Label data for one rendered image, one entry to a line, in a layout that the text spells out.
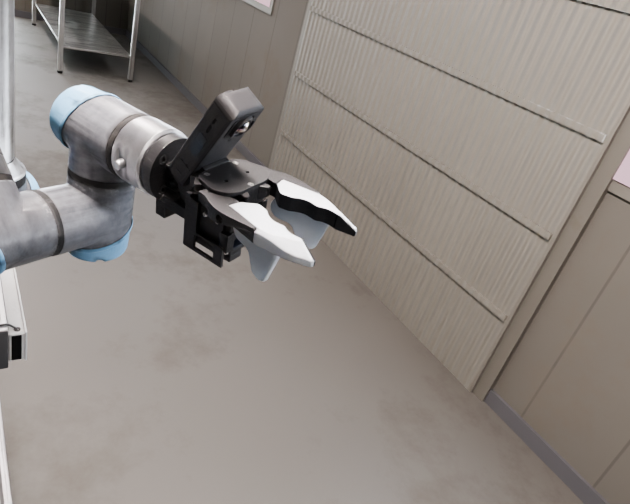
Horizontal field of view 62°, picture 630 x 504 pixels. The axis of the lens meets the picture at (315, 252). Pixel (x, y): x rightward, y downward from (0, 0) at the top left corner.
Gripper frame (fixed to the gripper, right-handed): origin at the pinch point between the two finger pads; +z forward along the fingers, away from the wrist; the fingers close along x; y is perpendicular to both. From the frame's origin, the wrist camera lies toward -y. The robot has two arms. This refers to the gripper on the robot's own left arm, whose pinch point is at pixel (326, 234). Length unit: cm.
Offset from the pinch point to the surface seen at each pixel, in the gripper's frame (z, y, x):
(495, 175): -24, 73, -210
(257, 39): -271, 97, -333
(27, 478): -87, 148, -8
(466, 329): -3, 146, -190
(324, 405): -35, 162, -112
